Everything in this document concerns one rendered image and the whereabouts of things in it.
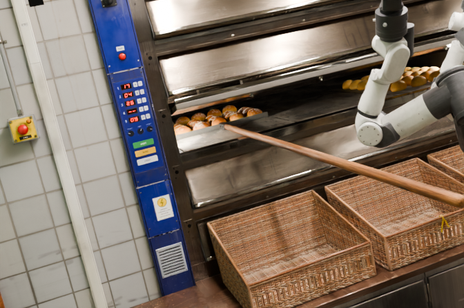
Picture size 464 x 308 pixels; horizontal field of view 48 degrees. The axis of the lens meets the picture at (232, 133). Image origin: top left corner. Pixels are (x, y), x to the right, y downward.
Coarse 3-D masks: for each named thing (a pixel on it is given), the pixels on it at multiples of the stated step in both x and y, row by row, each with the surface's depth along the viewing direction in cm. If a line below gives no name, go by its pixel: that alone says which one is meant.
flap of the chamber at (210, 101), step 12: (420, 48) 247; (432, 48) 251; (360, 60) 238; (372, 60) 240; (384, 60) 244; (312, 72) 232; (324, 72) 233; (336, 72) 238; (348, 72) 256; (264, 84) 226; (276, 84) 227; (288, 84) 235; (216, 96) 220; (228, 96) 221; (240, 96) 230; (180, 108) 215; (192, 108) 227
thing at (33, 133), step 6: (30, 114) 208; (12, 120) 204; (18, 120) 204; (24, 120) 205; (12, 126) 204; (18, 126) 205; (30, 126) 206; (36, 126) 207; (12, 132) 204; (30, 132) 206; (36, 132) 207; (12, 138) 205; (18, 138) 205; (24, 138) 206; (30, 138) 206; (36, 138) 207
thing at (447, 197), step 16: (240, 128) 251; (272, 144) 212; (288, 144) 197; (320, 160) 172; (336, 160) 162; (368, 176) 145; (384, 176) 138; (400, 176) 134; (416, 192) 125; (432, 192) 120; (448, 192) 116
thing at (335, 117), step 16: (400, 96) 264; (416, 96) 266; (336, 112) 258; (352, 112) 256; (272, 128) 250; (288, 128) 247; (304, 128) 250; (224, 144) 238; (240, 144) 241; (192, 160) 235
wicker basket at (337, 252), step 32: (256, 224) 242; (288, 224) 245; (320, 224) 250; (224, 256) 218; (256, 256) 239; (288, 256) 243; (320, 256) 238; (352, 256) 208; (256, 288) 195; (288, 288) 200; (320, 288) 204
